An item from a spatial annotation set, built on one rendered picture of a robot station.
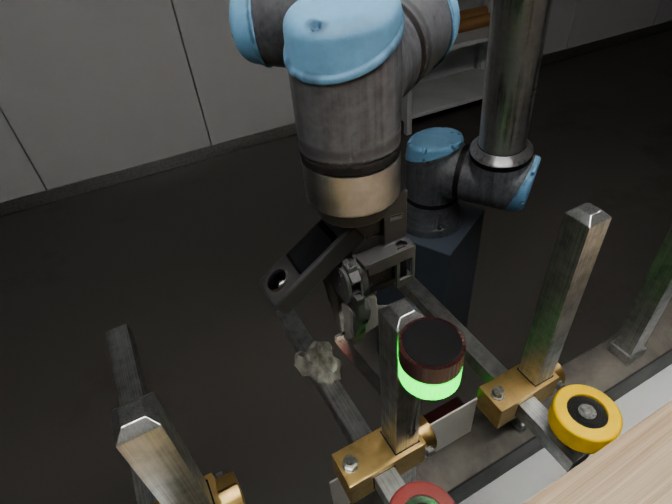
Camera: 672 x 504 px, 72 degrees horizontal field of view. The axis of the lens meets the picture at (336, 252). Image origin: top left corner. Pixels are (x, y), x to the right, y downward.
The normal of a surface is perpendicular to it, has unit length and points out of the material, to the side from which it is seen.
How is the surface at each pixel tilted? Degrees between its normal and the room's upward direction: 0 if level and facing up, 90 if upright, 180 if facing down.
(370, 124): 90
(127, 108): 90
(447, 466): 0
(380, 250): 0
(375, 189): 89
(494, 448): 0
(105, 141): 90
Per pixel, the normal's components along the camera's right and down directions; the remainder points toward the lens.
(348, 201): -0.08, 0.65
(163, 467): 0.47, 0.55
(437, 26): 0.79, -0.02
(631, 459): -0.08, -0.76
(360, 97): 0.20, 0.62
